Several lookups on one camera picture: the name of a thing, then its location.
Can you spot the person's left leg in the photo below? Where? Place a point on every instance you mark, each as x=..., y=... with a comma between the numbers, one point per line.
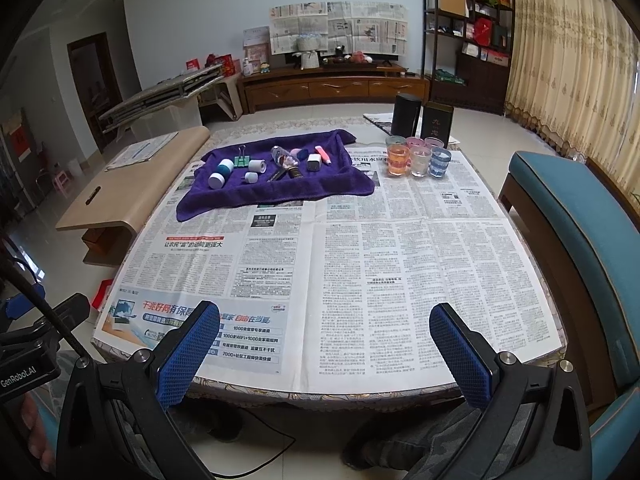
x=220, y=425

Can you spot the blue white bottle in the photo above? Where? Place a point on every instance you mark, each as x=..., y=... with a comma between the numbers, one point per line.
x=220, y=174

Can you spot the pink plastic stool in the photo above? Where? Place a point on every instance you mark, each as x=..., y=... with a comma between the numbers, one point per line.
x=61, y=182

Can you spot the teal glass cup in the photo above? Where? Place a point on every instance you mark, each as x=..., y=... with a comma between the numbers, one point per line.
x=394, y=140

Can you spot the white wrapped bundle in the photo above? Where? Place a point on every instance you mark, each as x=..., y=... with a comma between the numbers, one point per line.
x=309, y=55

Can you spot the white cylinder roll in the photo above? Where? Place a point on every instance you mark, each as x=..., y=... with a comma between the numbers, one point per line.
x=257, y=166

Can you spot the black cylinder canister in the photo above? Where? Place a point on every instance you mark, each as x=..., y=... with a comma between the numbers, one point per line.
x=405, y=115

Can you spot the white charger plug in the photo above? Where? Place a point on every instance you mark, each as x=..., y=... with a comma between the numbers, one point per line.
x=314, y=163

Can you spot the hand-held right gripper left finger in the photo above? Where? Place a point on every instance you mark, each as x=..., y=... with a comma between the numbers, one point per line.
x=187, y=355

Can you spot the newspaper spread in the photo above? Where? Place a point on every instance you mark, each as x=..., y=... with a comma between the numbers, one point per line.
x=375, y=270

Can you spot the beige patterned curtain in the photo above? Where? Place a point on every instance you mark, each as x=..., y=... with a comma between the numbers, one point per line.
x=575, y=50

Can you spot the blue cushioned bench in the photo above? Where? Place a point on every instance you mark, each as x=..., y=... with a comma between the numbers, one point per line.
x=575, y=230

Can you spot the clear glass cup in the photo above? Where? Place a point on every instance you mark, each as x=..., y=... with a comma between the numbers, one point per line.
x=421, y=162

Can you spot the blue glass cup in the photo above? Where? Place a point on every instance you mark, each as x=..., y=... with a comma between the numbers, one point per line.
x=440, y=162

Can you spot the green binder clip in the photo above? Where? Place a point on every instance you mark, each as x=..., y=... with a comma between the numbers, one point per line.
x=242, y=159

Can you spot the person's leg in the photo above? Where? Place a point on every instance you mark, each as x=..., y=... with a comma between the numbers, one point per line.
x=425, y=440
x=220, y=425

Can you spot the folded newspaper under canisters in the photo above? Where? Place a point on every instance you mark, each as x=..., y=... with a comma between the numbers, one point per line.
x=377, y=120

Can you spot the person's right leg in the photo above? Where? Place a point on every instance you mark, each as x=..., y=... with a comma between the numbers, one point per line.
x=425, y=440

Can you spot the blue chair cushion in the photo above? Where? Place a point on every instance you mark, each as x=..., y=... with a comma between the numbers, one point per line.
x=617, y=435

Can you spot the person's left hand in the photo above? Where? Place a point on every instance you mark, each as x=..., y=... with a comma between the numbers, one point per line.
x=37, y=435

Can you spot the red pink pen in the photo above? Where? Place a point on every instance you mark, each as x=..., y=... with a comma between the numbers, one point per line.
x=323, y=155

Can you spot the small white cap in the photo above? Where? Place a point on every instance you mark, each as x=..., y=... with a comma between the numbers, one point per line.
x=250, y=178

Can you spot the beige curved bench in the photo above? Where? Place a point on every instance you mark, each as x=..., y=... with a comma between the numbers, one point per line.
x=115, y=195

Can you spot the translucent storage box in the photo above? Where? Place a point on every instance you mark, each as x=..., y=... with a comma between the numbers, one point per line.
x=165, y=120

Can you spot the pink picture card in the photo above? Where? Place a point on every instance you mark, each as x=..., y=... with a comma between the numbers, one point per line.
x=256, y=52

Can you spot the dark tea tray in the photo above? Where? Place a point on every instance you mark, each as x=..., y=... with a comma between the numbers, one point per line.
x=350, y=57

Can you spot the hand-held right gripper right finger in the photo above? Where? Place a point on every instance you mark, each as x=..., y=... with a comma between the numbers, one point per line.
x=462, y=355

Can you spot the red wall calendar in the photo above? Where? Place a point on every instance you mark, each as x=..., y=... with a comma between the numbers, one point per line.
x=20, y=135

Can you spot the black tube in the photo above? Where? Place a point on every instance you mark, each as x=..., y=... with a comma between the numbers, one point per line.
x=277, y=176

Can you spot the dark wooden door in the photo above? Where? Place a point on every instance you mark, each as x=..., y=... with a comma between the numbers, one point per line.
x=95, y=90

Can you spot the dark wooden shelf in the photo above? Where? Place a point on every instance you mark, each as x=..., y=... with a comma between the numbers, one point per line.
x=470, y=70

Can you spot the purple towel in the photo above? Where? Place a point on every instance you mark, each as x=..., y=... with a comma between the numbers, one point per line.
x=300, y=190

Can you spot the folded grey boards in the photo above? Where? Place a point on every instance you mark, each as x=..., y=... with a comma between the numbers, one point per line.
x=160, y=95

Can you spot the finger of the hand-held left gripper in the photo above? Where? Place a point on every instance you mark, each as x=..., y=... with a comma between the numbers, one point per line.
x=15, y=306
x=70, y=307

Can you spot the clear plastic bottle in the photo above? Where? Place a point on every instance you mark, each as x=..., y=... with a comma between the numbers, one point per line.
x=284, y=156

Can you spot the pink glass cup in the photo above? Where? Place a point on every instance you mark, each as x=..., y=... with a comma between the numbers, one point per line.
x=434, y=141
x=415, y=141

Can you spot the white plastic stool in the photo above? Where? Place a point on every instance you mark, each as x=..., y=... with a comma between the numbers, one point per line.
x=222, y=97

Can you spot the black gold pen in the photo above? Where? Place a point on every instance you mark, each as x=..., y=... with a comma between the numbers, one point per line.
x=296, y=172

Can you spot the wooden cabinet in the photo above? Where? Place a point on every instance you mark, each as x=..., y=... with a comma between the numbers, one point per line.
x=335, y=87

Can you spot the white paper sheet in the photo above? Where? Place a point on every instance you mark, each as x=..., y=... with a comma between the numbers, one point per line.
x=140, y=151

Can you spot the dark square tin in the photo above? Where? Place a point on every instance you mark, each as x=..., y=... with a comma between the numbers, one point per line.
x=437, y=122

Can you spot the pink blue eraser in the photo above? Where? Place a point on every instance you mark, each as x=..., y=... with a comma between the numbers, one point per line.
x=301, y=153

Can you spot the wall newspapers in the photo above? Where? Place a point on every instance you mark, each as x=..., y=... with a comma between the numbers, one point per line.
x=340, y=27

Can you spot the red gift boxes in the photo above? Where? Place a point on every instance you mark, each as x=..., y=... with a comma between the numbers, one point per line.
x=215, y=66

